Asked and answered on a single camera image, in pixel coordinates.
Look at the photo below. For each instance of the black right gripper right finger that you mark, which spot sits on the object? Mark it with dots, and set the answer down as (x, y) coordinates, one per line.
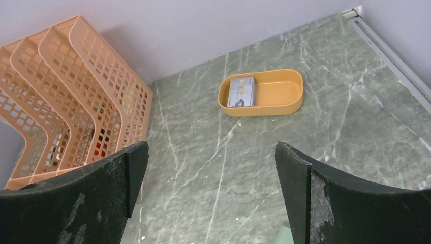
(327, 205)

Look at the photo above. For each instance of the orange plastic file organizer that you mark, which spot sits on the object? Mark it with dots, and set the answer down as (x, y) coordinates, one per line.
(72, 98)

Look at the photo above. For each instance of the yellow oval tray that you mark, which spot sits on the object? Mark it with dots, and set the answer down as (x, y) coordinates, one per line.
(278, 92)

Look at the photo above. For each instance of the aluminium table edge rail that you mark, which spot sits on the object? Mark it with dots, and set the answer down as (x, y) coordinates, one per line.
(407, 77)

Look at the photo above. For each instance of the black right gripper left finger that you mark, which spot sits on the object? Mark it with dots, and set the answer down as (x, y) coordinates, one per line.
(90, 204)

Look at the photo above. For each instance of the silver VIP card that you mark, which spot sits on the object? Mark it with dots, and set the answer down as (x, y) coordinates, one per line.
(242, 92)

